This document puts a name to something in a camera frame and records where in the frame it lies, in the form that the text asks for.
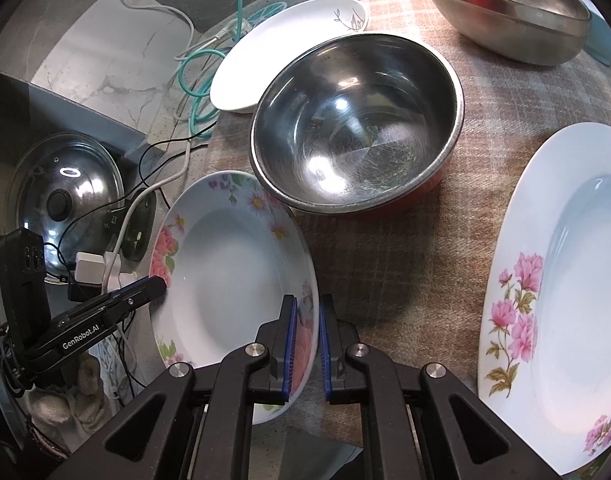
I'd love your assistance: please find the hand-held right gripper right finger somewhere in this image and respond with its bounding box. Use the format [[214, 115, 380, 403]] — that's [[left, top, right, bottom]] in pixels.
[[319, 294, 561, 480]]

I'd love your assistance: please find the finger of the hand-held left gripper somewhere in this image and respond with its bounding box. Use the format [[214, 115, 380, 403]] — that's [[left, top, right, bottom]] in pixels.
[[52, 275, 167, 332]]

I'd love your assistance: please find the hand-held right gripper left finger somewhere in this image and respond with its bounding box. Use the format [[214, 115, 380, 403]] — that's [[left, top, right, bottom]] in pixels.
[[68, 294, 298, 480]]

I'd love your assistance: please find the small pink floral plate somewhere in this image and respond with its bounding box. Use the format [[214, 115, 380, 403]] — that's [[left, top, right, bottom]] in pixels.
[[149, 170, 320, 426]]

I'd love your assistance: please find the steel bowl with red outside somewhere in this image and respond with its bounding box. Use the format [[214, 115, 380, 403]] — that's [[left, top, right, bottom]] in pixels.
[[249, 34, 465, 218]]

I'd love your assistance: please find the large pink floral plate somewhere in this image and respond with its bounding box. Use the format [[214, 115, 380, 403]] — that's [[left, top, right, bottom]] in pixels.
[[478, 121, 611, 476]]

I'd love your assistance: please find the white plate with leaf print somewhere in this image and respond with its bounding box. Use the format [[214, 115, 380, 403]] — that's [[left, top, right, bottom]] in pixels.
[[209, 0, 371, 113]]

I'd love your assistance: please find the person's left forearm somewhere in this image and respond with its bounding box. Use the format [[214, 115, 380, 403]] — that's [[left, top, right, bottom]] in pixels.
[[25, 422, 71, 463]]

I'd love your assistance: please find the person's left hand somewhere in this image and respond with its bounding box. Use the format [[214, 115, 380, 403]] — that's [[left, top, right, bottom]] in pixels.
[[28, 355, 108, 441]]

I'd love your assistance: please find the white power strip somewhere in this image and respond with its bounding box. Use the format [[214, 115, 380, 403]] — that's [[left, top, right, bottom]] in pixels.
[[102, 255, 139, 292]]

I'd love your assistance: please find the white charger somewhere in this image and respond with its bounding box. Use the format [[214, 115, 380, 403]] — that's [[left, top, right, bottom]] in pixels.
[[75, 252, 106, 286]]

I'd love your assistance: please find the black adapter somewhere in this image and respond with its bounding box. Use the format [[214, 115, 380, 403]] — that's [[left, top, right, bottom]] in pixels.
[[68, 280, 94, 303]]

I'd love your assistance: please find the dark green round device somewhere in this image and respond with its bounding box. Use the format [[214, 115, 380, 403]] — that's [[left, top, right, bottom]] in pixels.
[[121, 189, 157, 262]]

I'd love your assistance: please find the steel pot lid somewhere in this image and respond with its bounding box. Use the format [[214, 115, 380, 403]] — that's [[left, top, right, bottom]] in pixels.
[[8, 132, 126, 266]]

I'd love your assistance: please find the plaid tablecloth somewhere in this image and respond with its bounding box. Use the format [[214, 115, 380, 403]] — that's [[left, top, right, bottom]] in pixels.
[[205, 0, 611, 480]]

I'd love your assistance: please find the teal round reel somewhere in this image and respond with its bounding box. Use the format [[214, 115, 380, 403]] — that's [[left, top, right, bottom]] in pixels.
[[244, 2, 287, 27]]

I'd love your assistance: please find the pale blue object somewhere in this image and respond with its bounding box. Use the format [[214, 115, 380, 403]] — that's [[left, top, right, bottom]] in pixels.
[[583, 10, 611, 67]]

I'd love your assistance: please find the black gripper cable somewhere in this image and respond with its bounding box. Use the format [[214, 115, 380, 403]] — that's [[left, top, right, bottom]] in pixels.
[[0, 324, 27, 397]]

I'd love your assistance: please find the thick white cable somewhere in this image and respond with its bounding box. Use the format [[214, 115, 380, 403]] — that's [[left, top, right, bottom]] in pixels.
[[109, 137, 192, 273]]

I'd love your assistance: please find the teal cable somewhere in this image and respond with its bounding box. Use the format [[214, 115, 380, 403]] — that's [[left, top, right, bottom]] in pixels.
[[176, 0, 251, 137]]

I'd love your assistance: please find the thin white cable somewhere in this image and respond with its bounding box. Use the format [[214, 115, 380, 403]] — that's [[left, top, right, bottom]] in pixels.
[[65, 0, 196, 61]]

